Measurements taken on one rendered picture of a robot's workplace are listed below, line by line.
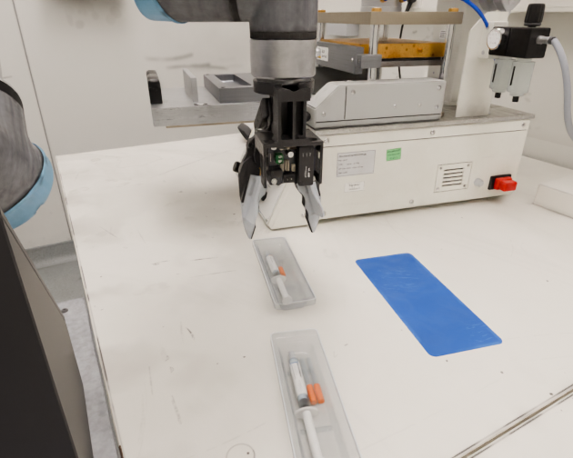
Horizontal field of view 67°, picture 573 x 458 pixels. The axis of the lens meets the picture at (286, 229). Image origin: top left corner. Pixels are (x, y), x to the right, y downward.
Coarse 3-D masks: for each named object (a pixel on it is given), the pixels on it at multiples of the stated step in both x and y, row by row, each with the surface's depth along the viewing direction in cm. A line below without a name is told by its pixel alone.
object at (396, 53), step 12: (384, 36) 86; (384, 48) 78; (396, 48) 78; (408, 48) 79; (420, 48) 79; (432, 48) 80; (384, 60) 79; (396, 60) 80; (408, 60) 80; (420, 60) 81; (432, 60) 82
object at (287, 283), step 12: (264, 240) 71; (276, 240) 71; (264, 252) 68; (276, 252) 68; (288, 252) 68; (264, 264) 64; (276, 264) 64; (288, 264) 64; (276, 276) 61; (288, 276) 61; (300, 276) 61; (276, 288) 59; (288, 288) 59; (300, 288) 59; (276, 300) 56; (288, 300) 56; (300, 300) 56
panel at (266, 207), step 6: (252, 144) 100; (240, 162) 105; (270, 186) 84; (276, 186) 81; (282, 186) 79; (270, 192) 83; (276, 192) 80; (282, 192) 79; (270, 198) 82; (276, 198) 80; (264, 204) 84; (270, 204) 81; (264, 210) 84; (270, 210) 81; (264, 216) 83; (270, 216) 80
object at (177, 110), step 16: (192, 80) 73; (176, 96) 80; (192, 96) 74; (208, 96) 80; (160, 112) 70; (176, 112) 71; (192, 112) 72; (208, 112) 73; (224, 112) 73; (240, 112) 74; (256, 112) 75
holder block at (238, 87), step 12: (204, 84) 90; (216, 84) 77; (228, 84) 88; (240, 84) 85; (252, 84) 77; (216, 96) 76; (228, 96) 74; (240, 96) 74; (252, 96) 75; (264, 96) 75
